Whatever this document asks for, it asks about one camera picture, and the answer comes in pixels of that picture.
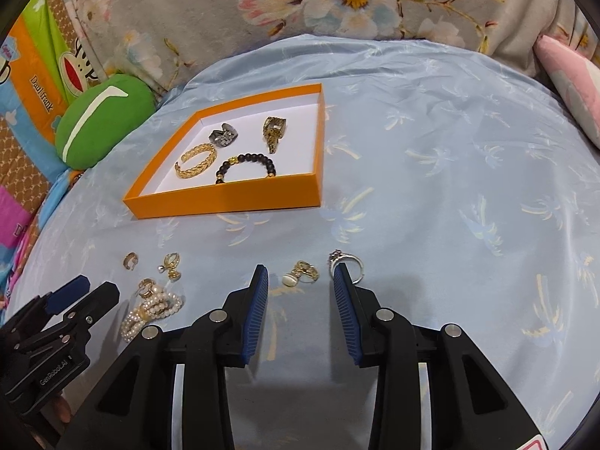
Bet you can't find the pink patterned pillow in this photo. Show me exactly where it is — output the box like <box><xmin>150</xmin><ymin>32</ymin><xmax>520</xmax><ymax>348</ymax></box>
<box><xmin>534</xmin><ymin>34</ymin><xmax>600</xmax><ymax>150</ymax></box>

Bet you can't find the silver chunky ring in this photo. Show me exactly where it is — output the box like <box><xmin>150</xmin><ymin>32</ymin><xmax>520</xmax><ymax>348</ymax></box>
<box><xmin>208</xmin><ymin>123</ymin><xmax>238</xmax><ymax>147</ymax></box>

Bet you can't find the orange shallow box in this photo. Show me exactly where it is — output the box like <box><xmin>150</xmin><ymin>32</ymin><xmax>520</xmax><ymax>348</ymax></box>
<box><xmin>123</xmin><ymin>83</ymin><xmax>326</xmax><ymax>219</ymax></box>

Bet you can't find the gold braided bangle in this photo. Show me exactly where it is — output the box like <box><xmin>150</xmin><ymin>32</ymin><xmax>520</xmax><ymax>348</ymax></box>
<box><xmin>175</xmin><ymin>143</ymin><xmax>218</xmax><ymax>180</ymax></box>

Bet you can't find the green plush pillow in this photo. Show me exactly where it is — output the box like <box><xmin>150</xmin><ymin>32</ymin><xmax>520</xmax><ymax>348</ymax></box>
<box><xmin>55</xmin><ymin>73</ymin><xmax>157</xmax><ymax>171</ymax></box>

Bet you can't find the grey floral blanket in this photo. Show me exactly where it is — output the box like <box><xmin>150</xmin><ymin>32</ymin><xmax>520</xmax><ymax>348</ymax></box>
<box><xmin>61</xmin><ymin>0</ymin><xmax>600</xmax><ymax>100</ymax></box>

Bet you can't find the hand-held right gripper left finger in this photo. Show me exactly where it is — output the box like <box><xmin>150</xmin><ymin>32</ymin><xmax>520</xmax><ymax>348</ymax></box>
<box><xmin>56</xmin><ymin>265</ymin><xmax>270</xmax><ymax>450</ymax></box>

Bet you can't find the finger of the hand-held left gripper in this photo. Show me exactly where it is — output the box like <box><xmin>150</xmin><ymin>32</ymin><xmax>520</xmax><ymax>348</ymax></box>
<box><xmin>44</xmin><ymin>281</ymin><xmax>121</xmax><ymax>353</ymax></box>
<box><xmin>9</xmin><ymin>276</ymin><xmax>91</xmax><ymax>335</ymax></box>

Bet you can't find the black bead bracelet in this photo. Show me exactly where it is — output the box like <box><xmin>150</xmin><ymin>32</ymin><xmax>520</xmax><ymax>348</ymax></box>
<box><xmin>214</xmin><ymin>152</ymin><xmax>277</xmax><ymax>185</ymax></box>

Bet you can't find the gold ring with pearl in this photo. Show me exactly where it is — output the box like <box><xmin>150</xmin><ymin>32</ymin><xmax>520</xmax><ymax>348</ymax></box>
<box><xmin>157</xmin><ymin>253</ymin><xmax>183</xmax><ymax>282</ymax></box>

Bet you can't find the gold ring with white stone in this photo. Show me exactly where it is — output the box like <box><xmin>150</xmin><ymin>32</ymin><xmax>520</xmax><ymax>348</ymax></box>
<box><xmin>282</xmin><ymin>260</ymin><xmax>321</xmax><ymax>288</ymax></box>

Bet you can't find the white pearl bracelet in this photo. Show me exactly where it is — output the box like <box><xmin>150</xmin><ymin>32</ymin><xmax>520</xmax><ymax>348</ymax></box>
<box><xmin>120</xmin><ymin>283</ymin><xmax>185</xmax><ymax>344</ymax></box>

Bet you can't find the silver ring with stone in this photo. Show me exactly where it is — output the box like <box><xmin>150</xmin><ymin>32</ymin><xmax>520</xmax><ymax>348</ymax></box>
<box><xmin>328</xmin><ymin>249</ymin><xmax>365</xmax><ymax>285</ymax></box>

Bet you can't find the gold chunky ring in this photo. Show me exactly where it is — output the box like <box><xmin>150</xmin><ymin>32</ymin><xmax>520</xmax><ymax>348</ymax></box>
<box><xmin>261</xmin><ymin>116</ymin><xmax>288</xmax><ymax>155</ymax></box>

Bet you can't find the cartoon printed blanket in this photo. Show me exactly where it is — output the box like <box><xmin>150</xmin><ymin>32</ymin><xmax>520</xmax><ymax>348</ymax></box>
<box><xmin>0</xmin><ymin>0</ymin><xmax>116</xmax><ymax>312</ymax></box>

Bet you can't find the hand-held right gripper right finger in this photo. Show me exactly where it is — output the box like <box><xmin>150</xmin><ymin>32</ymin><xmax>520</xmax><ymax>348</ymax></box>
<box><xmin>332</xmin><ymin>265</ymin><xmax>551</xmax><ymax>450</ymax></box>

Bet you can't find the light blue palm-print sheet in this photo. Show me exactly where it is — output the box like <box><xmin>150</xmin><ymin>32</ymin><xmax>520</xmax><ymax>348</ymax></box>
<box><xmin>0</xmin><ymin>33</ymin><xmax>600</xmax><ymax>450</ymax></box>

